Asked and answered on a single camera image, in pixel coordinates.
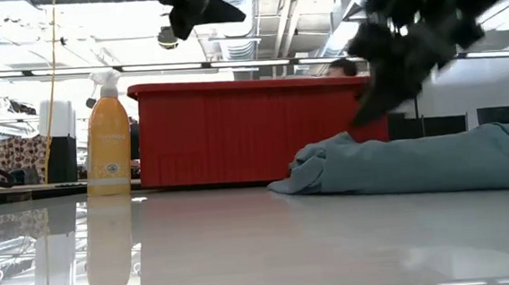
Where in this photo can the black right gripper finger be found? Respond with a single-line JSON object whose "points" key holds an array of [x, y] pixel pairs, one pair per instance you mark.
{"points": [[371, 42], [394, 88]]}

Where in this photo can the grey-green garment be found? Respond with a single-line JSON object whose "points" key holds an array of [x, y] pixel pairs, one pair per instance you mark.
{"points": [[417, 162]]}

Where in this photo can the red plastic laundry bin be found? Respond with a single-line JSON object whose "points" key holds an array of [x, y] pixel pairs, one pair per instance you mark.
{"points": [[236, 135]]}

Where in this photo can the person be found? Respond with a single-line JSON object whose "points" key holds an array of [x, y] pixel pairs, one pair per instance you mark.
{"points": [[343, 68]]}

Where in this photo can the black dome ceiling fixture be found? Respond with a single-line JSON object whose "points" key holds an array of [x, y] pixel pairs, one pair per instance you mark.
{"points": [[167, 38]]}

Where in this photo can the orange spray bottle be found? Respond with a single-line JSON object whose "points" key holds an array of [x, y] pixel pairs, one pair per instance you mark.
{"points": [[109, 148]]}

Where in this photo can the white box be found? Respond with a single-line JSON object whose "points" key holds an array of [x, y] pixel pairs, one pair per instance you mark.
{"points": [[57, 120]]}

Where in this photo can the black box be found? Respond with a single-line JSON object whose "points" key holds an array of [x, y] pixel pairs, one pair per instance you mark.
{"points": [[63, 160]]}

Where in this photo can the brown floral patterned cloth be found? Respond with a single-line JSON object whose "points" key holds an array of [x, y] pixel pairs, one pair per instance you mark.
{"points": [[22, 154]]}

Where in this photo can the light wooden desk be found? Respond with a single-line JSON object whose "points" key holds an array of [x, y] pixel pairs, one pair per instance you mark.
{"points": [[15, 193]]}

